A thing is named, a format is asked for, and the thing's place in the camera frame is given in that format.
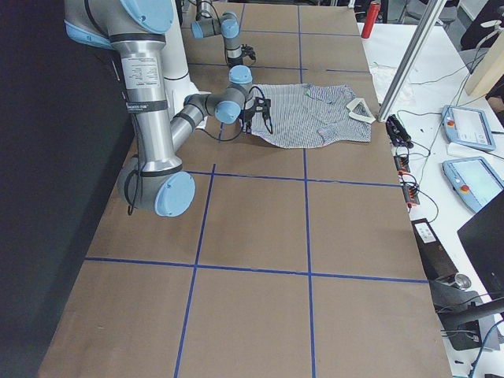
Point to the black monitor stand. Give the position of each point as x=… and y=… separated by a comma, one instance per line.
x=465, y=318

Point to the blue teach pendant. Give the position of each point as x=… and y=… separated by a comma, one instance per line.
x=474, y=181
x=468, y=127

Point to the red cylindrical bottle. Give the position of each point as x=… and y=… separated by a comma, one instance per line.
x=371, y=16

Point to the aluminium frame post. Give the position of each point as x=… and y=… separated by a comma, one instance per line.
x=420, y=36

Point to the black box with label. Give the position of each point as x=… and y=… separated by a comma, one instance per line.
x=435, y=260

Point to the blue white striped polo shirt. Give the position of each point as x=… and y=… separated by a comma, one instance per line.
x=307, y=116

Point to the far blue teach pendant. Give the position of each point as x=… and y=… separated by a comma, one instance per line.
x=468, y=127

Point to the near blue teach pendant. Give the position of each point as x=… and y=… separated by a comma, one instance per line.
x=474, y=181

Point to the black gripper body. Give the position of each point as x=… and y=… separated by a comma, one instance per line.
x=249, y=114
x=237, y=62

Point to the clear plastic bag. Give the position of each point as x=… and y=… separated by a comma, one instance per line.
x=382, y=76

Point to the black monitor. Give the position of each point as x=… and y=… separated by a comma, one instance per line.
x=482, y=240

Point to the grey orange usb hub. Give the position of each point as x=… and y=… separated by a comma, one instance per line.
x=402, y=165
x=410, y=192

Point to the black power strip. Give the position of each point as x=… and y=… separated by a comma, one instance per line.
x=397, y=132

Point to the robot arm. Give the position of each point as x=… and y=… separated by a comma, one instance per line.
x=208, y=23
x=154, y=178

